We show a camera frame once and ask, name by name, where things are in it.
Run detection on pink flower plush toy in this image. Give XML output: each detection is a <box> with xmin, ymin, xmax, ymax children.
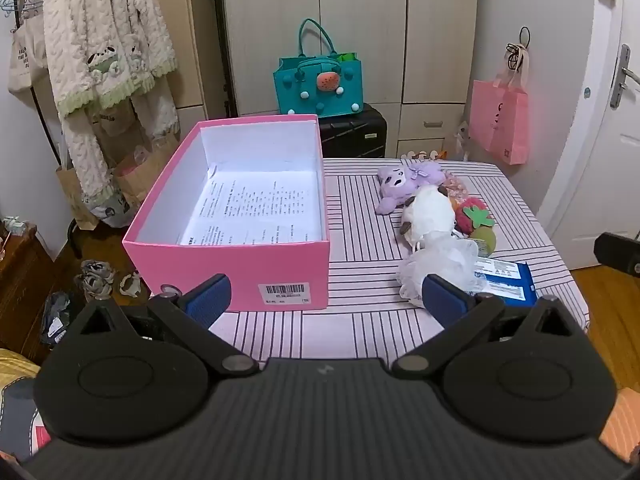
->
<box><xmin>442</xmin><ymin>172</ymin><xmax>471</xmax><ymax>201</ymax></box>

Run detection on black clothes rack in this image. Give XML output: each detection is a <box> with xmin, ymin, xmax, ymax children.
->
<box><xmin>10</xmin><ymin>0</ymin><xmax>83</xmax><ymax>261</ymax></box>

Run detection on striped tablecloth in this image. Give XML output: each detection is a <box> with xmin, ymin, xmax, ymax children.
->
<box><xmin>210</xmin><ymin>157</ymin><xmax>591</xmax><ymax>363</ymax></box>

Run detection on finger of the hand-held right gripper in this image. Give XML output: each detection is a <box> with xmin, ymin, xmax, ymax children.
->
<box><xmin>594</xmin><ymin>232</ymin><xmax>640</xmax><ymax>277</ymax></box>

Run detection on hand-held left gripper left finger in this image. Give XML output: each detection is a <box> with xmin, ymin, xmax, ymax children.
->
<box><xmin>65</xmin><ymin>274</ymin><xmax>261</xmax><ymax>376</ymax></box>

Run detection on brown paper bag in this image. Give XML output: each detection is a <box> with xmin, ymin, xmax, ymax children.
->
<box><xmin>112</xmin><ymin>132</ymin><xmax>179</xmax><ymax>211</ymax></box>
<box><xmin>55</xmin><ymin>160</ymin><xmax>101</xmax><ymax>231</ymax></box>

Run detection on pink cardboard box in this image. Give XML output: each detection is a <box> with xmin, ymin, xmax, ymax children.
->
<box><xmin>122</xmin><ymin>113</ymin><xmax>331</xmax><ymax>312</ymax></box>

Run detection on purple plush toy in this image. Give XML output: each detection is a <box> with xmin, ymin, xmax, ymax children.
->
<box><xmin>376</xmin><ymin>162</ymin><xmax>446</xmax><ymax>216</ymax></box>

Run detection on pink tote bag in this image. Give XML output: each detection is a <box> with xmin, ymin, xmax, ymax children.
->
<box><xmin>468</xmin><ymin>45</ymin><xmax>530</xmax><ymax>166</ymax></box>

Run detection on cream fuzzy cardigan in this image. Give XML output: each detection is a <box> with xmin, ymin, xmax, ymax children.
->
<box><xmin>42</xmin><ymin>0</ymin><xmax>180</xmax><ymax>116</ymax></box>

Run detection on beige tall cabinet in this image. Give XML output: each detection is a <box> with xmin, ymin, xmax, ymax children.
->
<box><xmin>160</xmin><ymin>0</ymin><xmax>221</xmax><ymax>126</ymax></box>

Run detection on green plush toy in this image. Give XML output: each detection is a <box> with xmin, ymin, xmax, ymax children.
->
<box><xmin>467</xmin><ymin>225</ymin><xmax>498</xmax><ymax>256</ymax></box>

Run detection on black suitcase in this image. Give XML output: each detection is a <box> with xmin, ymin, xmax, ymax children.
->
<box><xmin>318</xmin><ymin>102</ymin><xmax>388</xmax><ymax>159</ymax></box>

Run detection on strawberry plush toy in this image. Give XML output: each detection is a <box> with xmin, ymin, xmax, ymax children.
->
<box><xmin>455</xmin><ymin>196</ymin><xmax>496</xmax><ymax>236</ymax></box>

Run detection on white plush toy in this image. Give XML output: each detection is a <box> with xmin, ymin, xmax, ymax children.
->
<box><xmin>398</xmin><ymin>185</ymin><xmax>457</xmax><ymax>251</ymax></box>

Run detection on orange striped cloth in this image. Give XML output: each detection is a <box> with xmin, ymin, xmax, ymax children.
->
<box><xmin>600</xmin><ymin>387</ymin><xmax>640</xmax><ymax>463</ymax></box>

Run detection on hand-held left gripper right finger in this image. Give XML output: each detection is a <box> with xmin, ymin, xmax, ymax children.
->
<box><xmin>391</xmin><ymin>274</ymin><xmax>586</xmax><ymax>378</ymax></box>

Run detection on beige canvas tote bag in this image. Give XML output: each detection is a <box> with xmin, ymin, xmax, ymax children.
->
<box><xmin>7</xmin><ymin>10</ymin><xmax>51</xmax><ymax>93</ymax></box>

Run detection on metal door handle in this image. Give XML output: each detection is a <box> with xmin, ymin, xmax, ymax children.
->
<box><xmin>611</xmin><ymin>44</ymin><xmax>640</xmax><ymax>108</ymax></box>

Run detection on dark cloth bag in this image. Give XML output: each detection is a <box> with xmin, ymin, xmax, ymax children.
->
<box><xmin>42</xmin><ymin>290</ymin><xmax>86</xmax><ymax>346</ymax></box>

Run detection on blue white tissue packet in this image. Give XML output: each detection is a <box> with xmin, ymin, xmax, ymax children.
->
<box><xmin>470</xmin><ymin>256</ymin><xmax>539</xmax><ymax>307</ymax></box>

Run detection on teal felt handbag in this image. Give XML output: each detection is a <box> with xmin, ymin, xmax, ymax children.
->
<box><xmin>273</xmin><ymin>18</ymin><xmax>364</xmax><ymax>117</ymax></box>

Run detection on grey fluffy slippers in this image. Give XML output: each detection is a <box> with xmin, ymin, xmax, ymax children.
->
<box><xmin>75</xmin><ymin>259</ymin><xmax>117</xmax><ymax>302</ymax></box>

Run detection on white door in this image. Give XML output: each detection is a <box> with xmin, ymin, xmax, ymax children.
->
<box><xmin>540</xmin><ymin>0</ymin><xmax>640</xmax><ymax>271</ymax></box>

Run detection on white mesh bath pouf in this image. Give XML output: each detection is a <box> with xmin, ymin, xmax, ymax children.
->
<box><xmin>397</xmin><ymin>232</ymin><xmax>486</xmax><ymax>308</ymax></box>

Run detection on beige wardrobe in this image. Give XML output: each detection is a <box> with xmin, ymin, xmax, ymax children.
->
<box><xmin>220</xmin><ymin>0</ymin><xmax>481</xmax><ymax>161</ymax></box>

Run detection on printed paper sheet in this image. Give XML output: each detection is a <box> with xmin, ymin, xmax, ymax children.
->
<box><xmin>180</xmin><ymin>164</ymin><xmax>323</xmax><ymax>247</ymax></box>

